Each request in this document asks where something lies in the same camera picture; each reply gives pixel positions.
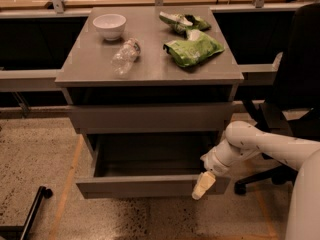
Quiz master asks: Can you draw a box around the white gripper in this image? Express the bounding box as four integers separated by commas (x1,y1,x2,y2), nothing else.
192,147,238,200

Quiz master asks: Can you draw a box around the grey drawer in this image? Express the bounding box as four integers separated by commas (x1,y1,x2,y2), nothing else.
76,132,217,199
68,102,234,134

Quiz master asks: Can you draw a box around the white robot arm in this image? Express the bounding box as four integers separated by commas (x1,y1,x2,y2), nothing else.
192,121,320,240

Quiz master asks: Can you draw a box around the grey top drawer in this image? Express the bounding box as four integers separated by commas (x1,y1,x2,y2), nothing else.
68,102,234,134

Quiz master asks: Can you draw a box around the grey drawer cabinet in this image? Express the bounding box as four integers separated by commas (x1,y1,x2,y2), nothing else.
54,5,245,192

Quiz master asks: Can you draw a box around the black office chair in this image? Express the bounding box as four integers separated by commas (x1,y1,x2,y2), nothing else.
233,3,320,196

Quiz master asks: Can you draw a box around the large green chip bag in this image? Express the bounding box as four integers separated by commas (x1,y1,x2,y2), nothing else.
163,29,224,68

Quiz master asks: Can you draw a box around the clear plastic bottle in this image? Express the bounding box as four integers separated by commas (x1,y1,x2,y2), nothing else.
111,38,141,76

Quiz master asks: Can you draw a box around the small green chip bag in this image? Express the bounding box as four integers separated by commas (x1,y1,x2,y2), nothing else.
159,12,211,34

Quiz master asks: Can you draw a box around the black wheeled stand leg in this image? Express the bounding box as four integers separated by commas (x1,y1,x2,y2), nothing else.
0,186,53,240

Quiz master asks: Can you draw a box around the white ceramic bowl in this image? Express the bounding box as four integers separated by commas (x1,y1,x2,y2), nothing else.
93,14,127,41

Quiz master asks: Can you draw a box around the grey metal desk frame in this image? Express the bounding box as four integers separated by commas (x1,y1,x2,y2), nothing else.
1,0,318,111

